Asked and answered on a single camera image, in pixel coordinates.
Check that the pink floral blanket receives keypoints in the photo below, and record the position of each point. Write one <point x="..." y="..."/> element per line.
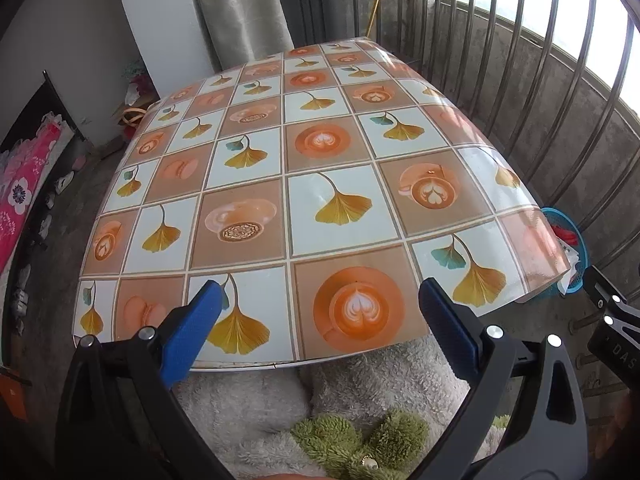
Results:
<point x="20" y="195"/>

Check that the dark door frame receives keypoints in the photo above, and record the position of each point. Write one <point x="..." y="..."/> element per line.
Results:
<point x="305" y="5"/>

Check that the blue plastic basket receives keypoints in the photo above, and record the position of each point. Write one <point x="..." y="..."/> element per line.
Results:
<point x="575" y="240"/>

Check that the black board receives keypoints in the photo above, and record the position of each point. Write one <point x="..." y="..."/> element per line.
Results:
<point x="50" y="100"/>

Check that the grey curtain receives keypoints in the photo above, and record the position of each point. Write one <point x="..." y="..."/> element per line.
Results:
<point x="240" y="10"/>

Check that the orange box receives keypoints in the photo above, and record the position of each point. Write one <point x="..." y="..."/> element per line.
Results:
<point x="12" y="395"/>

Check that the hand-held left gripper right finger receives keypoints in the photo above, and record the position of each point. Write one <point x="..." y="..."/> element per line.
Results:
<point x="450" y="332"/>

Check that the green plush toy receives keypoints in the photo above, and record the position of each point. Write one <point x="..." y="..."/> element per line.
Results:
<point x="350" y="440"/>

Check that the leaf and coffee patterned tablecloth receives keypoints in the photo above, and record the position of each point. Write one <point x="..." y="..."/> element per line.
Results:
<point x="320" y="170"/>

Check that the metal railing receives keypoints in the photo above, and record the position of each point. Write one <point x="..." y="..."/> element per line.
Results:
<point x="550" y="50"/>

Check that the flower bouquet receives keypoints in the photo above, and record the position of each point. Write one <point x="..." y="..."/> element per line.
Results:
<point x="137" y="85"/>

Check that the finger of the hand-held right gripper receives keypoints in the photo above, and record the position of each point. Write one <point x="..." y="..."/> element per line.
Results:
<point x="612" y="302"/>

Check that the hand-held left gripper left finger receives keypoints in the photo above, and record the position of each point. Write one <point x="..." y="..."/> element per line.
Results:
<point x="192" y="332"/>

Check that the row of white shoes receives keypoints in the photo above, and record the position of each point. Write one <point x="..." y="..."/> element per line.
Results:
<point x="47" y="220"/>

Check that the woven straw bag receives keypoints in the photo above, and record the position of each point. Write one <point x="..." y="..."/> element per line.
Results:
<point x="135" y="120"/>

